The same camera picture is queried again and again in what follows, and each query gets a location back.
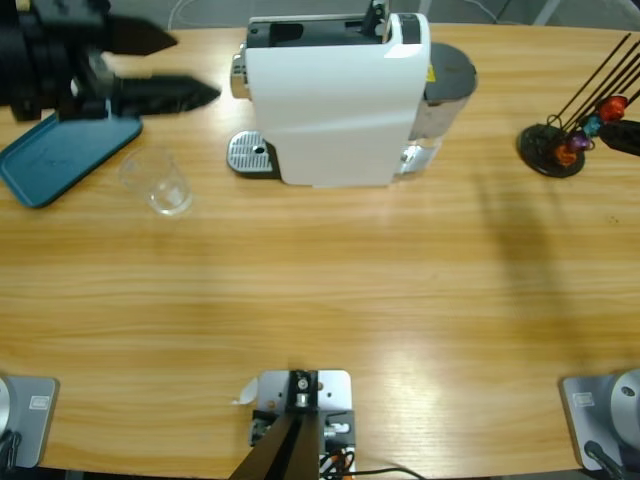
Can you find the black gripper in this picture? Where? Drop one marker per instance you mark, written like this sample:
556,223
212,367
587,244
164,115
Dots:
45,60

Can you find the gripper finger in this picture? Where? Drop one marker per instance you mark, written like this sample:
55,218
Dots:
625,136

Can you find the red coffee capsule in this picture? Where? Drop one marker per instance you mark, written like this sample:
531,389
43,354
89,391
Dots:
614,107

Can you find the clear glass cup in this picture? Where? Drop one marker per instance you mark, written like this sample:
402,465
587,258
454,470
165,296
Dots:
160,185

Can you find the grey coffee machine lever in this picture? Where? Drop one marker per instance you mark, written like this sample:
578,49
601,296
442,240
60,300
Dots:
375,20

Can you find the teal coffee capsule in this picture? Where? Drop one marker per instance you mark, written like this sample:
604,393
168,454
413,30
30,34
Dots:
593,126

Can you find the purple coffee capsule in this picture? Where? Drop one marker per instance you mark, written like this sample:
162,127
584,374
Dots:
580,141

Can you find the orange coffee capsule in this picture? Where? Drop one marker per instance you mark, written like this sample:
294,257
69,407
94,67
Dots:
566,156

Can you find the white capsule coffee machine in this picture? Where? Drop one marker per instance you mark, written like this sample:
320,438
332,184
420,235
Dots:
330,115

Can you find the black capsule holder with rods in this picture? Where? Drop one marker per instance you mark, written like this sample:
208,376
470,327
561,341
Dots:
537,145

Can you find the chrome drip tray grate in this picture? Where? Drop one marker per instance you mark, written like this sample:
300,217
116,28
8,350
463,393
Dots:
245,150

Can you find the teal rectangular tray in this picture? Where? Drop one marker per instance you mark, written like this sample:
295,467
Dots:
60,165

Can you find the grey metal leg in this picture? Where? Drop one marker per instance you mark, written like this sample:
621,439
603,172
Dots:
547,10

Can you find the clear water tank grey lid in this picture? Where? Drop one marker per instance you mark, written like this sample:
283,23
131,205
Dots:
450,75

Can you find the white paper tab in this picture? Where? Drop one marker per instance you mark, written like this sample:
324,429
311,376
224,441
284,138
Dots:
246,392

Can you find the arm grey base plate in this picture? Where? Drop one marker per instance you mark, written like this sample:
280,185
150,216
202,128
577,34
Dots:
600,410
30,415

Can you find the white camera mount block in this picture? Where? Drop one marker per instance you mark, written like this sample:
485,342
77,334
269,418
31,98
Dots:
335,390

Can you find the dark camera mount post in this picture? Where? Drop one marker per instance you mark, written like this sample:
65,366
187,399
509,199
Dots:
290,440

